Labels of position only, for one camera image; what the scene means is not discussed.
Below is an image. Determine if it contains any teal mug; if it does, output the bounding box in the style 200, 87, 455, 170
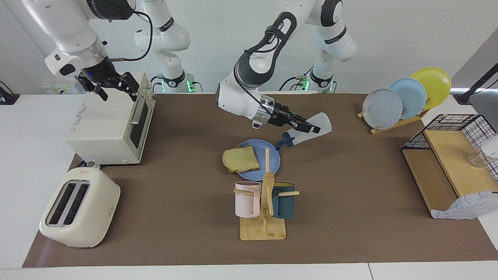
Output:
271, 182, 296, 219

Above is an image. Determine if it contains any blue round plate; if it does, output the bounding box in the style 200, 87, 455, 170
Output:
232, 139, 281, 182

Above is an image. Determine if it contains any wooden mug tree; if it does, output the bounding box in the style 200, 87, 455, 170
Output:
233, 148, 300, 241

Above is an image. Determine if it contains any toasted bread slice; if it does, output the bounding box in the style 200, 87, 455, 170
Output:
222, 146, 260, 173

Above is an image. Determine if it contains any patterned white cloth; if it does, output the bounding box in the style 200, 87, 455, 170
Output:
431, 191, 498, 221

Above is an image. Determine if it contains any light blue plate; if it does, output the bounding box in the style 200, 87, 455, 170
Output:
389, 78, 427, 120

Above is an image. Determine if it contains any clear glass cup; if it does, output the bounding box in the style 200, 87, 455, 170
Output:
468, 151, 491, 168

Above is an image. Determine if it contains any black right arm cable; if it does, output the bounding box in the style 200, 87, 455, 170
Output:
107, 11, 153, 63

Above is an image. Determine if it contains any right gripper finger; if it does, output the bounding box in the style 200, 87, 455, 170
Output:
116, 72, 140, 95
77, 74, 109, 102

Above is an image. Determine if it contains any wooden dish rack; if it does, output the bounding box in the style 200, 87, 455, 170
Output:
357, 108, 430, 135

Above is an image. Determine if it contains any brown table mat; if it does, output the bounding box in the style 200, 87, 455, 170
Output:
22, 93, 498, 268

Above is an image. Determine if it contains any white toaster oven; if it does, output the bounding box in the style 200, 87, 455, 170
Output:
64, 72, 156, 166

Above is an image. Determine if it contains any white rounded object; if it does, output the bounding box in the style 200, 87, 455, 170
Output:
482, 134, 498, 160

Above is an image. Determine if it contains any yellow plate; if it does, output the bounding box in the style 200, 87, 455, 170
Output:
412, 67, 452, 110

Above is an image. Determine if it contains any wooden two-tier shelf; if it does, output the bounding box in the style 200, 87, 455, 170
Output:
402, 129, 498, 218

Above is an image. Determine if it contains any white socket box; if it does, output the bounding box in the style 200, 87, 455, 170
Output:
42, 76, 83, 95

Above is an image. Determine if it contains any pink mug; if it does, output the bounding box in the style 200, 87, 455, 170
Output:
235, 181, 262, 218

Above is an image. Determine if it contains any black stand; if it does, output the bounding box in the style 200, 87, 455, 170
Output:
453, 62, 498, 105

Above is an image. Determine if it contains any grey plate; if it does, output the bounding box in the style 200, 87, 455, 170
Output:
363, 89, 403, 130

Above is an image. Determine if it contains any black wire basket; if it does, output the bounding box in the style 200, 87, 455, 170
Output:
402, 114, 498, 181

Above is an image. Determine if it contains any cream two-slot toaster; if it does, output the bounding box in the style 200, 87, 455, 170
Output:
39, 166, 121, 249

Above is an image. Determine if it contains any white bottle navy cap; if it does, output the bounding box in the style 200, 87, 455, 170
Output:
274, 112, 332, 151

